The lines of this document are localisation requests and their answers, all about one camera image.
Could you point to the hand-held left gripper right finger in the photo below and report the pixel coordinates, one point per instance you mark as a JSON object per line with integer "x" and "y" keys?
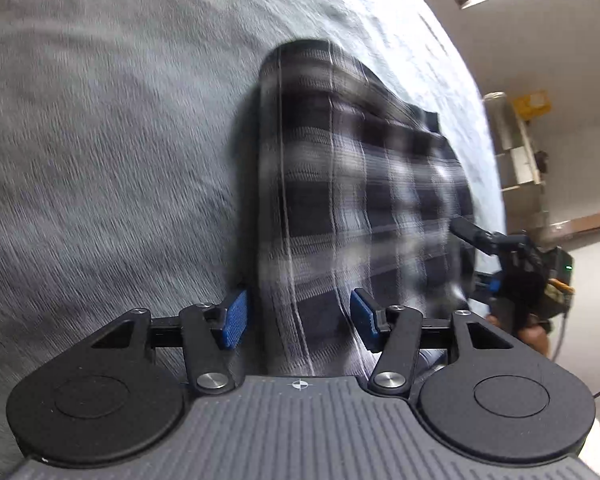
{"x": 364, "y": 317}

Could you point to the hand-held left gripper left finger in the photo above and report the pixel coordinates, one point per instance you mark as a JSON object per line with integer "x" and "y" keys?
{"x": 235, "y": 320}

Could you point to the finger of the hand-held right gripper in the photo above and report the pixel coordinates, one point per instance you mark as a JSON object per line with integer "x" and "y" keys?
{"x": 475, "y": 235}
{"x": 490, "y": 286}

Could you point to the plaid pants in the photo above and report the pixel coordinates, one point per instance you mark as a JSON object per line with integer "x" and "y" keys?
{"x": 355, "y": 200}

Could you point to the person's right hand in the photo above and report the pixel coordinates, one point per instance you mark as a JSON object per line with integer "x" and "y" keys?
{"x": 532, "y": 340}

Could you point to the open shelf unit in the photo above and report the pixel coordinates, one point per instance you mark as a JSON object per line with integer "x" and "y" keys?
{"x": 520, "y": 170}

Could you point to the yellow object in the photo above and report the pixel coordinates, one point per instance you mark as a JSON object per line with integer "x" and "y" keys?
{"x": 531, "y": 105}

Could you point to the grey bed sheet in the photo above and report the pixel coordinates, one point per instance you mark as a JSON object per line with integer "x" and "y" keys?
{"x": 105, "y": 135}

